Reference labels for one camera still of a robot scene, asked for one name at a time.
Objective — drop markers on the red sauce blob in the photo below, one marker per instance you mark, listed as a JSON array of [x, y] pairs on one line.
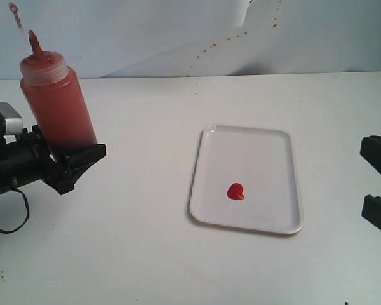
[[235, 192]]

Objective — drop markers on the white rectangular plastic tray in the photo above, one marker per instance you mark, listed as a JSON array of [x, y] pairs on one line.
[[262, 161]]

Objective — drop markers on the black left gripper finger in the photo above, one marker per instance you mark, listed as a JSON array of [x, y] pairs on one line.
[[77, 161]]

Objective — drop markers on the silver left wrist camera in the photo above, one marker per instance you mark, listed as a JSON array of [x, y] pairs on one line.
[[11, 122]]

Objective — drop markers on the red sauce squeeze bottle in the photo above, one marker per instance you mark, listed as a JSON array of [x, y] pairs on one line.
[[53, 92]]

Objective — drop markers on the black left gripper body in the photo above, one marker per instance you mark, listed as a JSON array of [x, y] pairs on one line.
[[28, 159]]

